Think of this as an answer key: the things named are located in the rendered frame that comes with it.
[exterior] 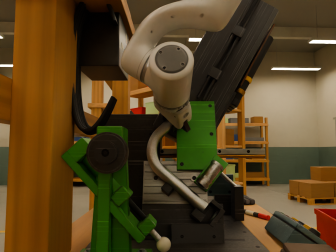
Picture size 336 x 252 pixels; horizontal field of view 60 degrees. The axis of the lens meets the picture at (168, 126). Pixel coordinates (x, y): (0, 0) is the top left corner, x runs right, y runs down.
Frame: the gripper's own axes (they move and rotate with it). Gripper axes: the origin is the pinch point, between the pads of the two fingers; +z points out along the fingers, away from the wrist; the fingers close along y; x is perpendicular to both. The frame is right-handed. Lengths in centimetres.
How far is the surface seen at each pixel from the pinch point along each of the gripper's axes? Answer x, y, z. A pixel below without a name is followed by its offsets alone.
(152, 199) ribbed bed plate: 18.7, -11.6, 4.4
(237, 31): -33.0, 5.4, -4.9
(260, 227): 1.2, -38.4, 12.9
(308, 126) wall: -564, -99, 877
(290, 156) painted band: -445, -124, 901
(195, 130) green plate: -3.7, -6.1, 2.7
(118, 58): 0.4, 19.9, -10.5
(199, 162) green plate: 2.3, -13.7, 2.8
